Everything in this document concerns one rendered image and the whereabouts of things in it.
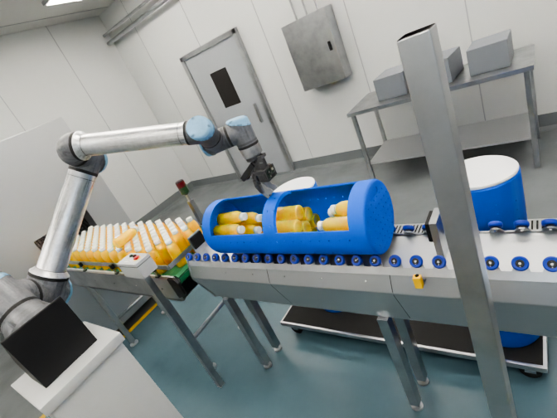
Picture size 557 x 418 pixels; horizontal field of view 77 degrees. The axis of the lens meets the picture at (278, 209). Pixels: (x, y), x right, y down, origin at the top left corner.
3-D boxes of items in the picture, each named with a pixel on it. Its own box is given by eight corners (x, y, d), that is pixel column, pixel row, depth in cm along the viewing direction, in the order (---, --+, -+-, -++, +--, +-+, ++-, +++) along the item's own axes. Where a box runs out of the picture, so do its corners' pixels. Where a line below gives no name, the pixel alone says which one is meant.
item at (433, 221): (445, 260, 122) (435, 223, 116) (433, 260, 125) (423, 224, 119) (449, 242, 129) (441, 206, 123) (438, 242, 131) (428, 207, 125)
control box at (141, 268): (144, 279, 190) (134, 264, 186) (126, 277, 203) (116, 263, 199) (157, 267, 197) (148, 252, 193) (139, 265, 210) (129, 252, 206)
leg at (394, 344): (422, 413, 172) (388, 322, 148) (409, 410, 175) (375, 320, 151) (424, 402, 176) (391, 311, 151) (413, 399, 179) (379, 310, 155)
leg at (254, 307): (279, 352, 243) (240, 284, 218) (273, 351, 246) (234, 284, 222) (283, 346, 246) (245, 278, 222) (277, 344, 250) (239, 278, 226)
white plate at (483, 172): (513, 148, 146) (513, 151, 147) (441, 163, 161) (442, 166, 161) (524, 179, 125) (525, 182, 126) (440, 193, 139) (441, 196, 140)
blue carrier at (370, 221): (379, 270, 127) (356, 202, 117) (217, 264, 182) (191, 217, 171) (399, 226, 147) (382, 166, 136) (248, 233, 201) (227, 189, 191)
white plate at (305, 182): (264, 194, 219) (265, 196, 219) (281, 204, 194) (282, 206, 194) (301, 173, 225) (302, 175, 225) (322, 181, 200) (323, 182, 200)
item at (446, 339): (550, 391, 158) (547, 368, 152) (288, 337, 253) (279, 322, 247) (548, 306, 193) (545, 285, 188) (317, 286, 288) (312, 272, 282)
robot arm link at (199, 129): (39, 130, 134) (209, 109, 125) (64, 140, 146) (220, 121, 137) (39, 159, 133) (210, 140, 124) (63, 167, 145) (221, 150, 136)
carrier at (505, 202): (535, 303, 181) (473, 304, 195) (515, 151, 147) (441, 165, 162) (548, 350, 159) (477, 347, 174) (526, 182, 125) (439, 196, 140)
